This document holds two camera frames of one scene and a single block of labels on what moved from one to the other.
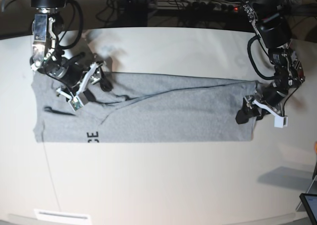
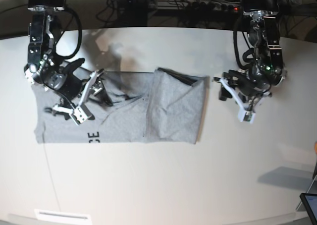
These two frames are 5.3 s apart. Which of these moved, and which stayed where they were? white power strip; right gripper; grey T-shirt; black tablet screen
Moved: grey T-shirt; right gripper
Stayed: black tablet screen; white power strip
